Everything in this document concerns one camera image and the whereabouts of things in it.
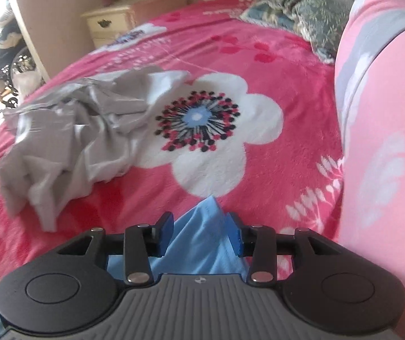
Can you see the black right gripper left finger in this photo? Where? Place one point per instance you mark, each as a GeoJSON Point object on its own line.
{"type": "Point", "coordinates": [142, 242]}

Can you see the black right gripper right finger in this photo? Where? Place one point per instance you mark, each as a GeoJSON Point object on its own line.
{"type": "Point", "coordinates": [257, 242]}

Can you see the light blue t-shirt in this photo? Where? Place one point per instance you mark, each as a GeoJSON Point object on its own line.
{"type": "Point", "coordinates": [200, 245]}

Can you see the cluttered clothes pile on bicycle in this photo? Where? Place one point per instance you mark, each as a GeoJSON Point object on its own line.
{"type": "Point", "coordinates": [19, 74]}

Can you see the pink floral bed blanket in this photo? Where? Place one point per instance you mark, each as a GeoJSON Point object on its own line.
{"type": "Point", "coordinates": [253, 126]}

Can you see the grey white crumpled garment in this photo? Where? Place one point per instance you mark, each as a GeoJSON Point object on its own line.
{"type": "Point", "coordinates": [77, 134]}

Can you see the pink folded quilt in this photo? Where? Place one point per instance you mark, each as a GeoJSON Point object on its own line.
{"type": "Point", "coordinates": [369, 85]}

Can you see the cream wooden nightstand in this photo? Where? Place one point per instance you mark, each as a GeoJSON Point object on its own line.
{"type": "Point", "coordinates": [109, 23]}

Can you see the teal patterned pillow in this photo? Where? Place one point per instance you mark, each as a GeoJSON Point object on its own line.
{"type": "Point", "coordinates": [319, 22]}

